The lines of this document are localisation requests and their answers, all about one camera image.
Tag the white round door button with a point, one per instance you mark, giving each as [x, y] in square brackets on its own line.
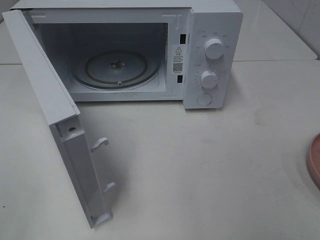
[204, 99]

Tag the white round knob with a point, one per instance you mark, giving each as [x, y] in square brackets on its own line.
[214, 48]
[208, 79]

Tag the white microwave door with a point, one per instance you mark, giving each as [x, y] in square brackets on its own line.
[62, 116]

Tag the pink round plate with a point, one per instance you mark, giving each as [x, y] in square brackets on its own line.
[313, 160]

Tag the glass microwave turntable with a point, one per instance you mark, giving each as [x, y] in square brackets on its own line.
[115, 69]

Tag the white warning sticker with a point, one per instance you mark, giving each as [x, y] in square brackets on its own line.
[178, 53]

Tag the white microwave oven body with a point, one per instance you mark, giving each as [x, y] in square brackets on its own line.
[70, 29]

